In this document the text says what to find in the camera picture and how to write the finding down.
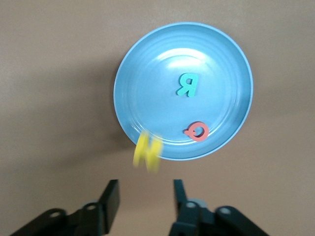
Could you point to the teal foam letter R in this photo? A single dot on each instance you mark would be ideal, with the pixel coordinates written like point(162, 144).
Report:
point(193, 86)

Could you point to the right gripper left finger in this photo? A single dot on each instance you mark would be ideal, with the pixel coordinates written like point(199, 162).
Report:
point(112, 201)

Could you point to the red foam letter Q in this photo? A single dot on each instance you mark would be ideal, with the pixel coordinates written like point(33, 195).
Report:
point(203, 137)

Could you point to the blue round plate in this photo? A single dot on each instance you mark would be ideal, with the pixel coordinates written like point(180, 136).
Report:
point(152, 93)

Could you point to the yellow foam letter H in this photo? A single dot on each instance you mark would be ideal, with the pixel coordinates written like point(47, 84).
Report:
point(147, 152)

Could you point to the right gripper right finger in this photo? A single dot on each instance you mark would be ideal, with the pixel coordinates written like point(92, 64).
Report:
point(180, 199)

